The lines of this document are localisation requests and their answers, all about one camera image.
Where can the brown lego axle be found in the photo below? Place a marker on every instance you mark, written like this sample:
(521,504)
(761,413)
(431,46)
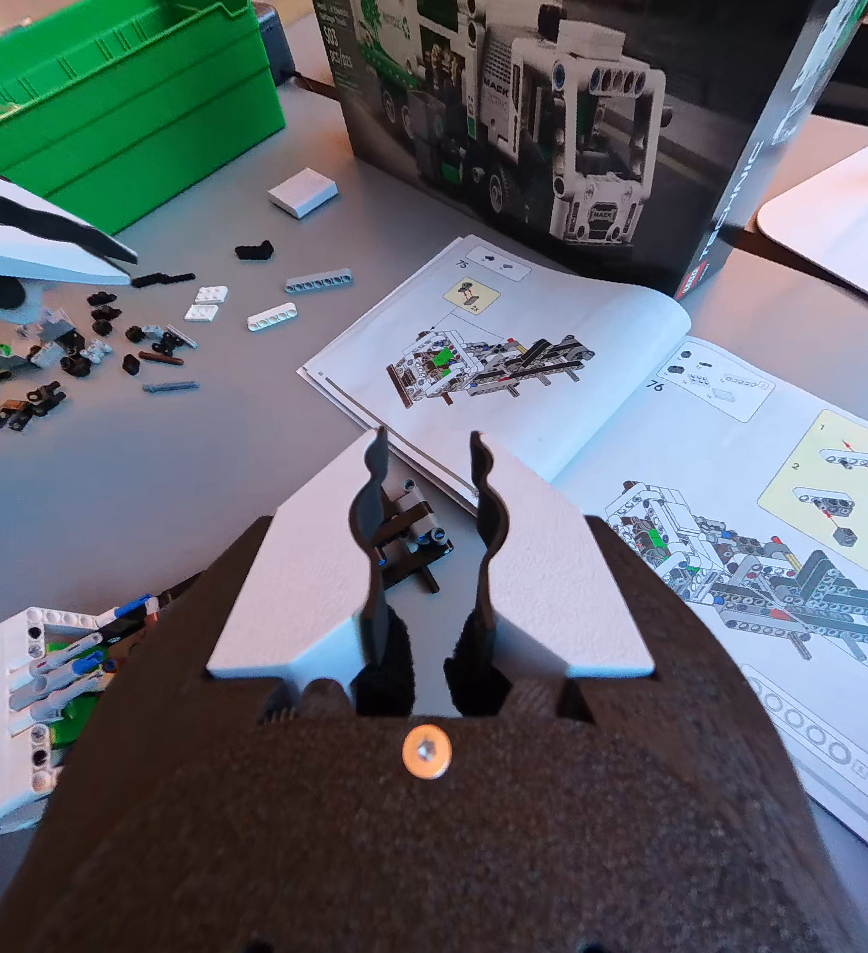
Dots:
(162,358)

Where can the pile of small dark lego parts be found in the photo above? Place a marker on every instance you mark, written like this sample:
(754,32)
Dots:
(69,361)

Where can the dark grey object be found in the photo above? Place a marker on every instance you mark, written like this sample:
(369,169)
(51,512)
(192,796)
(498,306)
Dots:
(277,37)

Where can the white stand with wooden board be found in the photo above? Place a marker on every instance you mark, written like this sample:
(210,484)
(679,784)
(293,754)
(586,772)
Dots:
(836,201)

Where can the black angled lego piece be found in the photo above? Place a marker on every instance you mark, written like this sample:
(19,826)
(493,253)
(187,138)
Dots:
(254,251)

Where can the light grey lego panel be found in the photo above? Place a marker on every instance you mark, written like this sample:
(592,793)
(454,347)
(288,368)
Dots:
(52,327)

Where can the white lego beam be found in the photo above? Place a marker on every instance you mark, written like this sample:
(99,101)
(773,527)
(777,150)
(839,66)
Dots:
(277,316)

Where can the open instruction booklet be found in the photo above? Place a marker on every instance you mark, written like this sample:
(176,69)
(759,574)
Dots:
(553,357)

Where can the grey lego beam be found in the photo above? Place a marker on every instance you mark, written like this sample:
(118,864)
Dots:
(318,280)

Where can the white lego plate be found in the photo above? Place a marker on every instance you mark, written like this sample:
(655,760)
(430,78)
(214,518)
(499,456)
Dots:
(201,313)
(210,293)

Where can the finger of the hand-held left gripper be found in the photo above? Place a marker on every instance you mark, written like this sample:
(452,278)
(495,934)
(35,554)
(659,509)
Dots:
(39,257)
(17,197)

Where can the small white box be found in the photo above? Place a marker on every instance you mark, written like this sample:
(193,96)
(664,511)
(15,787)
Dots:
(304,192)

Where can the dark printed lego box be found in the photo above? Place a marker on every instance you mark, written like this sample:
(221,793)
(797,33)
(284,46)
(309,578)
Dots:
(553,112)

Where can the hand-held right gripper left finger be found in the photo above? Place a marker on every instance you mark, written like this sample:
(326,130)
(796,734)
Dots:
(292,595)

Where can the long black lego axle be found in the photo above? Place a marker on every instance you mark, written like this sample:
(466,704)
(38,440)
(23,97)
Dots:
(162,280)

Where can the blue-grey lego axle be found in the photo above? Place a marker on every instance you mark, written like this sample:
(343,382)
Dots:
(171,386)

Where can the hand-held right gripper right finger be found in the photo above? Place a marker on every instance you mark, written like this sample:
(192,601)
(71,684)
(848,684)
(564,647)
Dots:
(560,595)

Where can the green plastic bin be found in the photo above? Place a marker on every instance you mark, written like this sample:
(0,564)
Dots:
(106,112)

